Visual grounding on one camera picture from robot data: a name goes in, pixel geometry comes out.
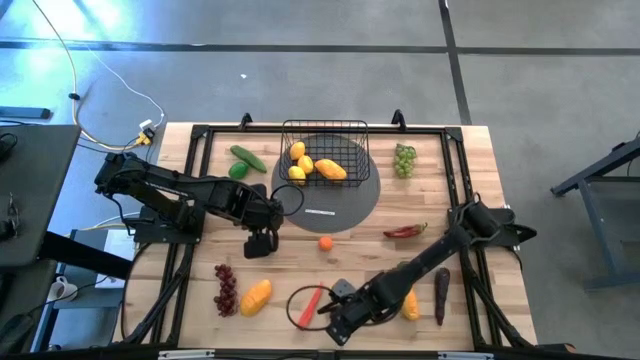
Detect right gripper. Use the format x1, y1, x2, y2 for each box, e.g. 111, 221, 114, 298
317, 278, 401, 347

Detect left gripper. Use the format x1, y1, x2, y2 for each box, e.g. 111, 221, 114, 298
234, 184, 285, 260

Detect large yellow-orange mango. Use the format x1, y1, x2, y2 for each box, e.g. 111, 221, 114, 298
239, 278, 274, 318

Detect red grape bunch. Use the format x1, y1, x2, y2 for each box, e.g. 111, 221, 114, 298
213, 263, 240, 318

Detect yellow corn cob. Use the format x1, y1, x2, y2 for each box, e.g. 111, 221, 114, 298
401, 288, 421, 322

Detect green cucumber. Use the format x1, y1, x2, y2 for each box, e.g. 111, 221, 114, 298
229, 144, 269, 175

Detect red chili pepper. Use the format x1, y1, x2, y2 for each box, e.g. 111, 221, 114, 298
382, 222, 429, 240

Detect purple eggplant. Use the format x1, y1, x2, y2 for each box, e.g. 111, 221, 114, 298
433, 267, 452, 327

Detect green grape bunch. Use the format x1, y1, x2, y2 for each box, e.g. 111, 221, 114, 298
392, 143, 418, 180

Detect grey round woven mat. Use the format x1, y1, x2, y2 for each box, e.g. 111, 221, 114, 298
270, 133, 382, 235

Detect white box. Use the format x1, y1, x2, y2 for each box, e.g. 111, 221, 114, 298
94, 228, 136, 290

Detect white yellow plug connectors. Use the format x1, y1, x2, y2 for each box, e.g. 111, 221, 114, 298
137, 118, 159, 147

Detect white mug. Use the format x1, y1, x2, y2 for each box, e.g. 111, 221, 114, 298
47, 275, 80, 303

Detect black side table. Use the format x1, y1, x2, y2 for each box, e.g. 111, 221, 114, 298
0, 124, 82, 269

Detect dark flat bar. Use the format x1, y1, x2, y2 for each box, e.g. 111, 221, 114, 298
0, 105, 52, 120

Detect dark blue metal cart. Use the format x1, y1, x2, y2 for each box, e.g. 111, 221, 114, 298
549, 130, 640, 291

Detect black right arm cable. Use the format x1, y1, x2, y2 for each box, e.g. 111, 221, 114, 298
285, 284, 334, 332

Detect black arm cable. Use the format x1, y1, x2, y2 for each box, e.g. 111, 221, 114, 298
272, 183, 306, 218
285, 284, 334, 332

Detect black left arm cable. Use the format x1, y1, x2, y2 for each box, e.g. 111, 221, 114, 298
272, 183, 306, 218

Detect black wire basket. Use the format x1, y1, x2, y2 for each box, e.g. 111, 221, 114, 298
278, 118, 372, 189

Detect black aluminium table frame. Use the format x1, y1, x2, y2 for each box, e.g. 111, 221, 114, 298
112, 109, 576, 354

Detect white floor cable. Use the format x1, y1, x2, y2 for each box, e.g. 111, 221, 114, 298
82, 42, 166, 129

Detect yellow floor cable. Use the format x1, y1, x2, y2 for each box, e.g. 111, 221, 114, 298
30, 0, 151, 151

